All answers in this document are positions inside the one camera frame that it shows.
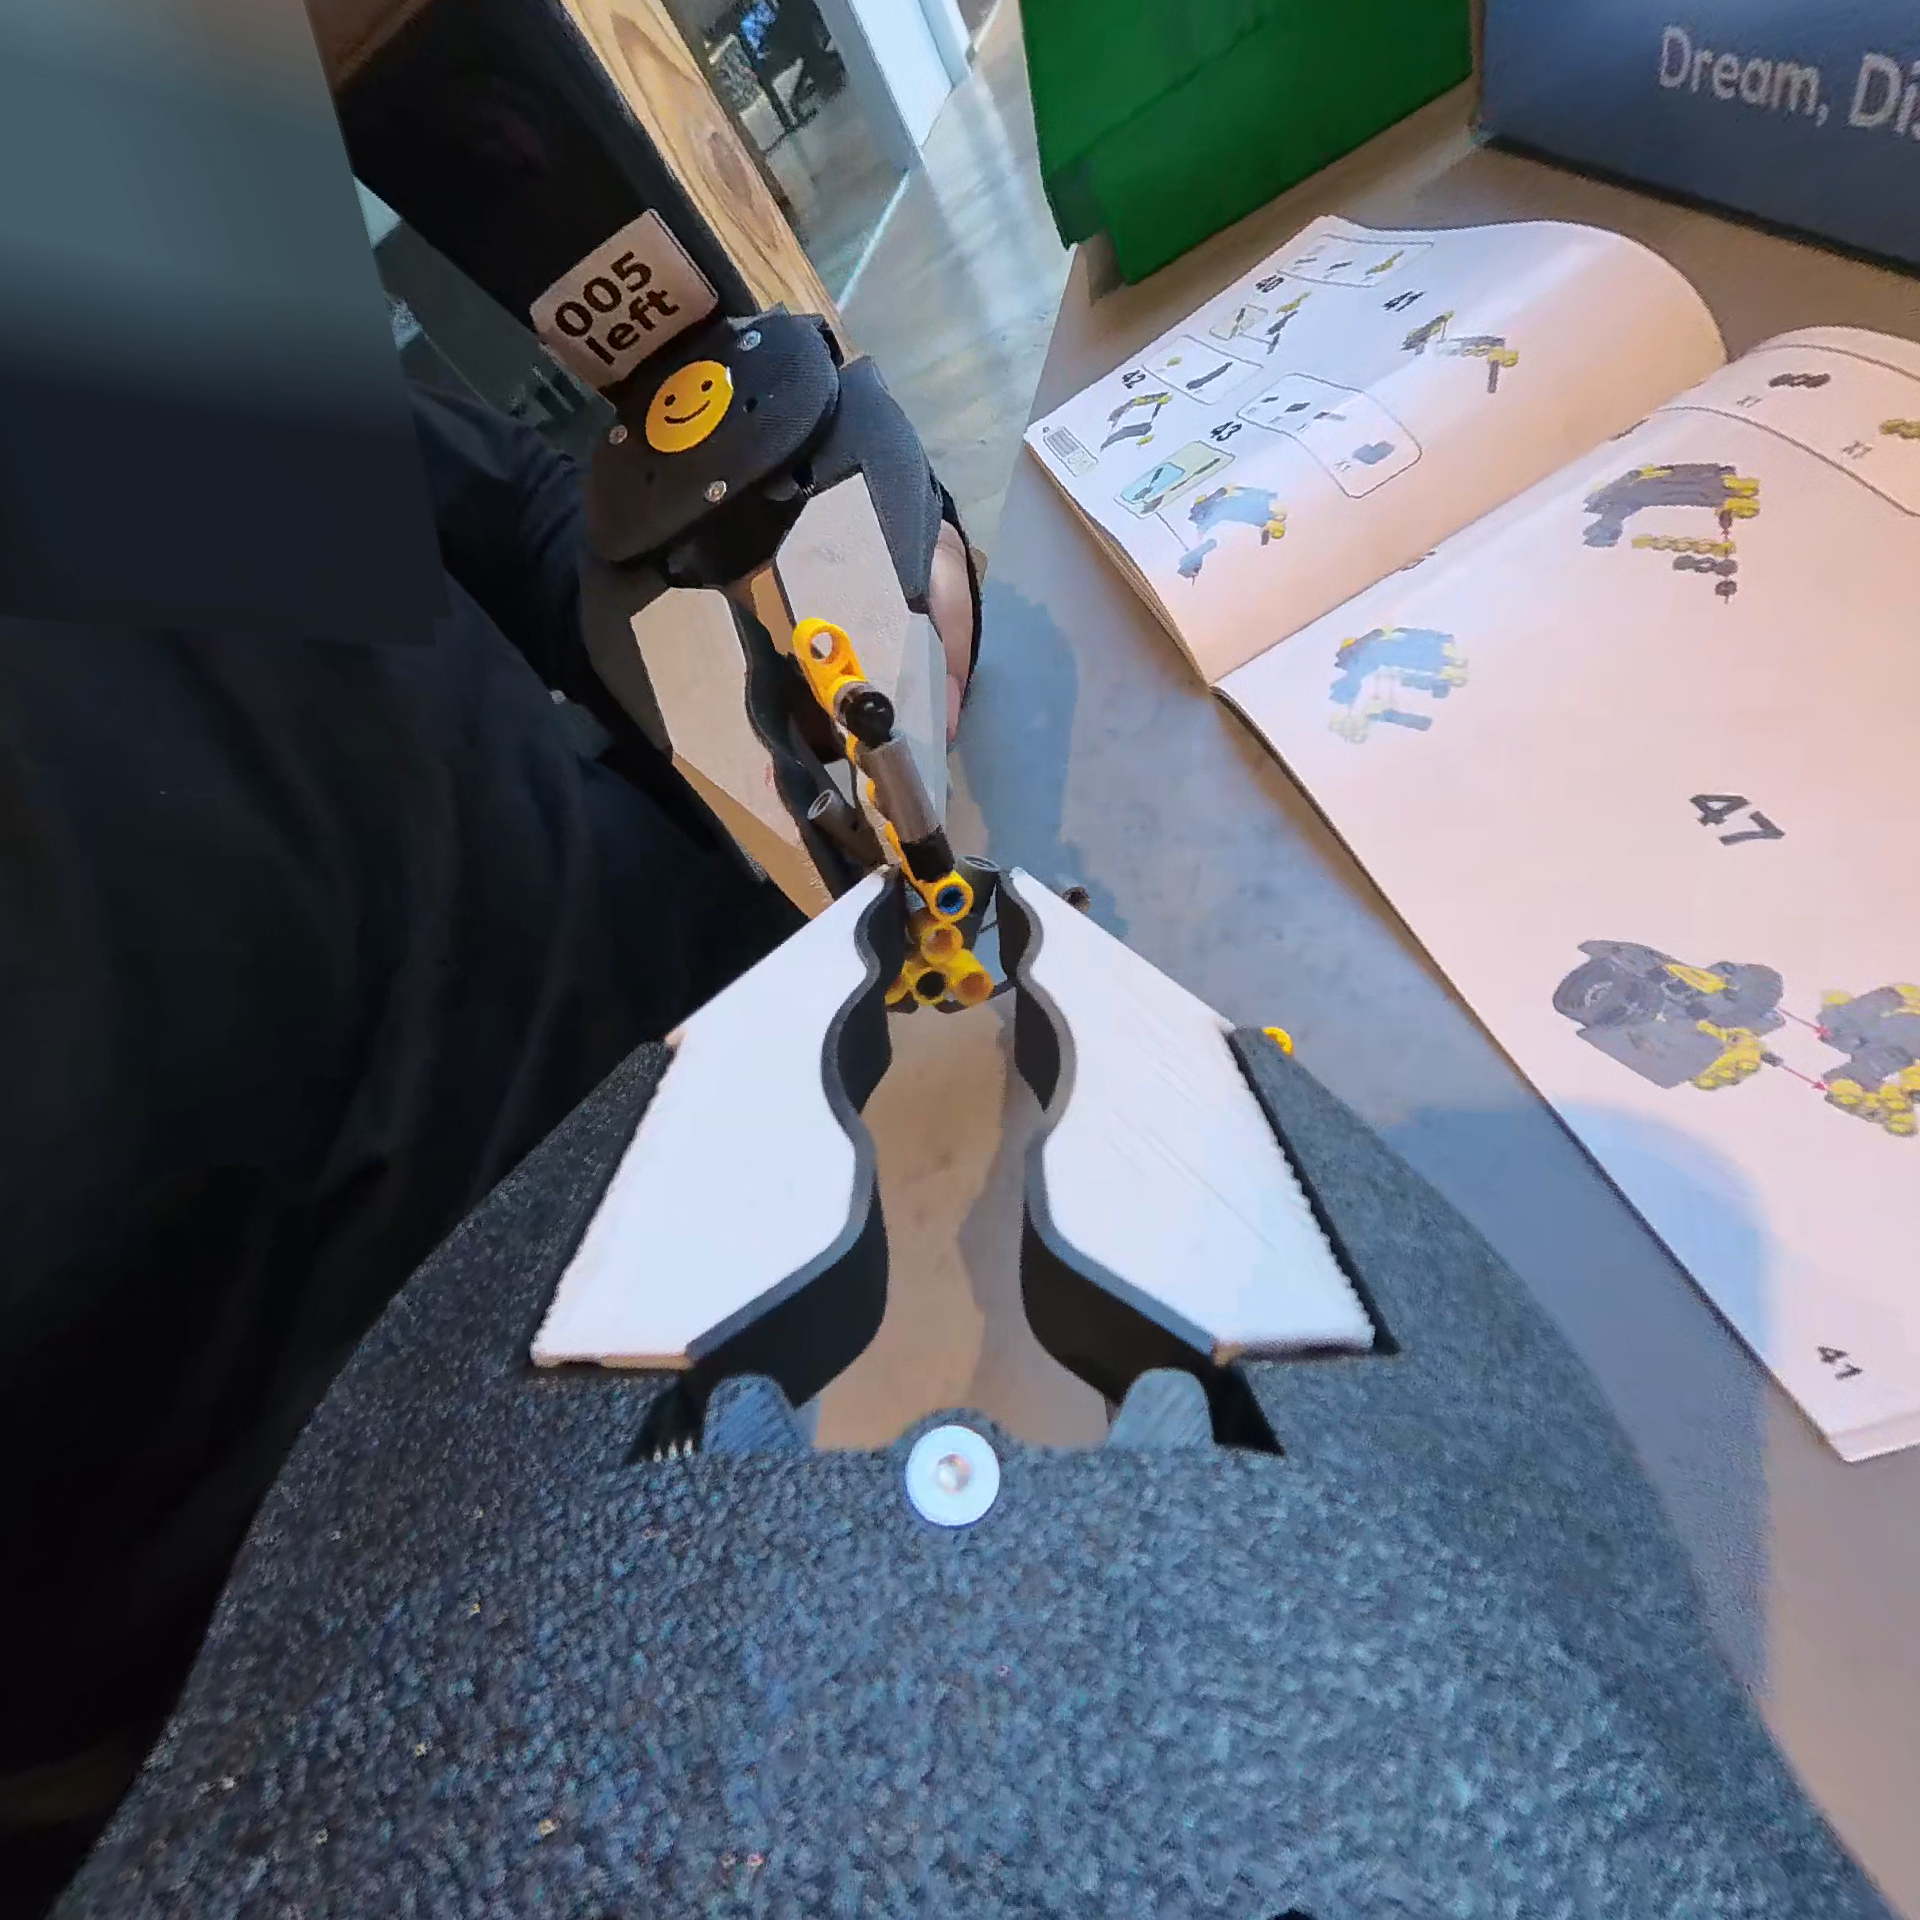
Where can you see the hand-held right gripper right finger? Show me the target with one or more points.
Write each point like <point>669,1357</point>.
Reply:
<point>1184,1184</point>

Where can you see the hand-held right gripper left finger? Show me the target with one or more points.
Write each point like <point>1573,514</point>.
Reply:
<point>720,1184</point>

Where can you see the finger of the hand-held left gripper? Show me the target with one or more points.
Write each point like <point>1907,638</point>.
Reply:
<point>923,721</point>
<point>691,675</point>

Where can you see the yellow brick assembly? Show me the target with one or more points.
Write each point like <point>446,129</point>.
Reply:
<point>938,938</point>

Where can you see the grey desk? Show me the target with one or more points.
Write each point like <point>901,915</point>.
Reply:
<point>1201,840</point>

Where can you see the person's left hand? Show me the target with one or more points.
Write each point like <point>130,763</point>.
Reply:
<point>957,600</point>

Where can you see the person's black clothed body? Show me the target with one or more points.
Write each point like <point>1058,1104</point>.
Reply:
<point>300,975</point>

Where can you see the open instruction booklet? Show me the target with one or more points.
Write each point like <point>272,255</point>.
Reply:
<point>1501,751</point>

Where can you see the green plastic bin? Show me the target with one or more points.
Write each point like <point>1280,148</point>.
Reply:
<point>1230,104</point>

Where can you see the dark blue cardboard box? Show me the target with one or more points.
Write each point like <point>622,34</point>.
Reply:
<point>1695,104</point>

